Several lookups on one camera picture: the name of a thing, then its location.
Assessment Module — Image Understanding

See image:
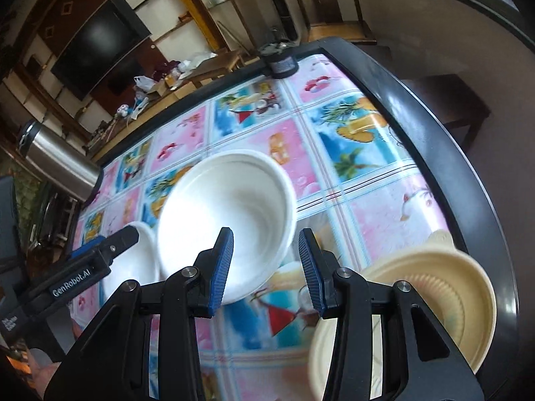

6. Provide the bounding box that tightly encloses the cream ribbed bowl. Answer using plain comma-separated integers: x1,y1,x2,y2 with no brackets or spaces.
308,230,497,400

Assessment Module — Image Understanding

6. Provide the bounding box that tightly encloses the white paper bowl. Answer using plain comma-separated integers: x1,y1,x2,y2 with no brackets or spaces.
101,222,161,301
157,149,298,304

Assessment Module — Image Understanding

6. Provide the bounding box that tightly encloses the person's left hand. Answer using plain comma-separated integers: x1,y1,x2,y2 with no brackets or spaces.
28,349,61,399

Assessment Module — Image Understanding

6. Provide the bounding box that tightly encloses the steel thermos flask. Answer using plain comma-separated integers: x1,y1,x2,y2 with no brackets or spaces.
18,120,103,205

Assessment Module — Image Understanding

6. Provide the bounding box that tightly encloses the low wooden tv cabinet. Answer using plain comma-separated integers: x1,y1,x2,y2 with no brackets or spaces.
88,50,247,161

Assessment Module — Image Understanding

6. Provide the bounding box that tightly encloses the white plastic bag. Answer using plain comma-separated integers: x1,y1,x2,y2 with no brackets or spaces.
134,75,156,93

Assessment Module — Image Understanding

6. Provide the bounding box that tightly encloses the colourful fruit tablecloth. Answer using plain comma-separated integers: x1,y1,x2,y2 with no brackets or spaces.
70,54,446,400

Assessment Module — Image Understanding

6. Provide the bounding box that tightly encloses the black television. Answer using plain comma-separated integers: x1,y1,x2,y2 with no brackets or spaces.
52,0,150,101

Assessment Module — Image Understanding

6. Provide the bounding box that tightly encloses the dark wooden side chair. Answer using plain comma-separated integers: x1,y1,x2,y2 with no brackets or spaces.
403,74,491,153

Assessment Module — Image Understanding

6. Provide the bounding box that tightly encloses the small black table clamp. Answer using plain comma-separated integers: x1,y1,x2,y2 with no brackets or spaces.
258,41,299,79

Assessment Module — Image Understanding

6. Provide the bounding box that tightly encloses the wooden armchair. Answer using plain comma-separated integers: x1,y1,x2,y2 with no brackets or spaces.
297,0,377,45

